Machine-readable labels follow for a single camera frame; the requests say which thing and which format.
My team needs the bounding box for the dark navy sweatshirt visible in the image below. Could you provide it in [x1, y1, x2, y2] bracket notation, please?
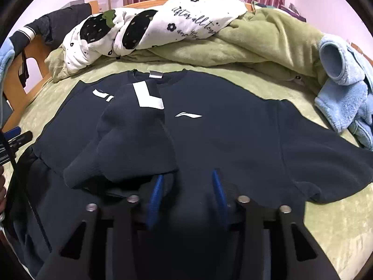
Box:
[31, 69, 373, 280]

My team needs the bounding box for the dark clothing at bed edge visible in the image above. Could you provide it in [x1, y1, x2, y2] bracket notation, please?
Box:
[4, 147, 114, 277]

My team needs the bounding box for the person's left hand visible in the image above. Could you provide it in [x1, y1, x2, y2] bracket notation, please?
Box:
[0, 166, 6, 214]

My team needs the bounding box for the light blue towel on bedframe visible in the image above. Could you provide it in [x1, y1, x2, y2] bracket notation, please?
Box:
[0, 37, 15, 127]

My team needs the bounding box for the black jacket on bedframe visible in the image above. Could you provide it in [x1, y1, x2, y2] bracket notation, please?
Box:
[10, 3, 92, 57]

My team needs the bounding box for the light blue fleece garment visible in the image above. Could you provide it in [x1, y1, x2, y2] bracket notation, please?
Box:
[314, 34, 372, 151]

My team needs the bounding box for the green fleece blanket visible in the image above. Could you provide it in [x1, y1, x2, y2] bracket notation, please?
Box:
[45, 7, 329, 94]

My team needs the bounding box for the white strawberry print duvet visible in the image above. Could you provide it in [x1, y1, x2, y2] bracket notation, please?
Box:
[62, 0, 247, 75]

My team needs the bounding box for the wooden bed frame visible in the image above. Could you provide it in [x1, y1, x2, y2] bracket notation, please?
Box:
[1, 0, 373, 133]

